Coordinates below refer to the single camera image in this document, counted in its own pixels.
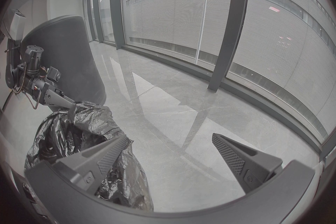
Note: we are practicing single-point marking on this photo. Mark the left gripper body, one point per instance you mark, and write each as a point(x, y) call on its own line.
point(48, 94)

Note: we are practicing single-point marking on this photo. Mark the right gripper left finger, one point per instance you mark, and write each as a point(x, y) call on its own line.
point(89, 165)

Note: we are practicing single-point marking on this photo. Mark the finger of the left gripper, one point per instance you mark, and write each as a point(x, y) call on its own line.
point(67, 103)

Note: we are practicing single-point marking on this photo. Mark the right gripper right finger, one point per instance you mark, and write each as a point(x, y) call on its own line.
point(244, 162)

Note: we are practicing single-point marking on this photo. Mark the black plastic bag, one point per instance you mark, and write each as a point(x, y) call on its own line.
point(78, 125)

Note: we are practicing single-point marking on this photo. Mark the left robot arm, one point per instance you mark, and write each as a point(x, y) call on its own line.
point(17, 26)

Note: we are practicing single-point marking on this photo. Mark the dark grey round chair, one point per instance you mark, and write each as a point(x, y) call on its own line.
point(73, 60)

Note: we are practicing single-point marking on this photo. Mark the window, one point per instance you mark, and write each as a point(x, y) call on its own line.
point(262, 34)

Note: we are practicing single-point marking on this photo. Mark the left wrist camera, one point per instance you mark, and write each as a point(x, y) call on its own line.
point(53, 74)

